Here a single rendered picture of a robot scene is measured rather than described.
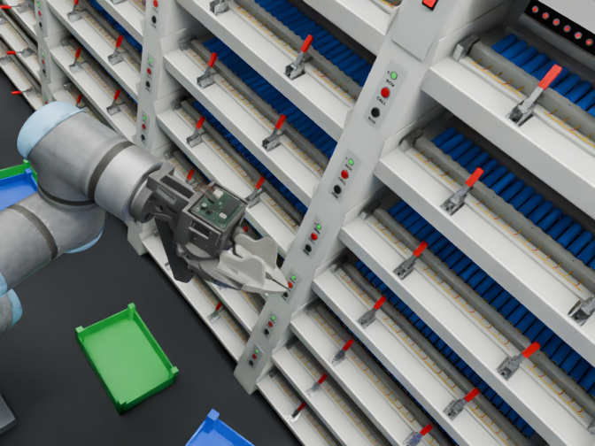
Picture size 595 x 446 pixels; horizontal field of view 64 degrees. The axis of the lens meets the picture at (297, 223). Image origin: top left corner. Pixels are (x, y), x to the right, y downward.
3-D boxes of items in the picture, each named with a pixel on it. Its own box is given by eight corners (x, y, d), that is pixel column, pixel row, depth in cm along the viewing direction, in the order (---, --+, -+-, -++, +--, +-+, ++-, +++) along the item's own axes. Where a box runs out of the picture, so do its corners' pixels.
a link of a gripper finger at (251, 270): (289, 287, 56) (222, 244, 56) (272, 311, 60) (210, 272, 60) (299, 269, 58) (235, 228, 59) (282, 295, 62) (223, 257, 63)
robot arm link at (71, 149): (65, 138, 69) (66, 81, 62) (137, 184, 69) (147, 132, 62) (11, 171, 62) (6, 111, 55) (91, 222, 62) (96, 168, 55)
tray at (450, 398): (503, 492, 101) (536, 488, 89) (310, 287, 122) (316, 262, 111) (554, 425, 109) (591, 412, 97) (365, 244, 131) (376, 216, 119)
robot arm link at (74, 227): (10, 238, 70) (3, 180, 61) (73, 198, 78) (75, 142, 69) (58, 276, 69) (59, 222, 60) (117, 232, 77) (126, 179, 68)
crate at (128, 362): (176, 380, 161) (179, 370, 156) (119, 415, 149) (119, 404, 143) (132, 314, 173) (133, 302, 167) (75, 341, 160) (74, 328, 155)
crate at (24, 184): (65, 242, 185) (67, 234, 178) (9, 264, 172) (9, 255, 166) (28, 178, 188) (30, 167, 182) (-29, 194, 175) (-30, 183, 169)
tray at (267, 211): (286, 261, 126) (289, 234, 114) (158, 125, 147) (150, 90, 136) (341, 221, 134) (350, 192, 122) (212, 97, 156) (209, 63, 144)
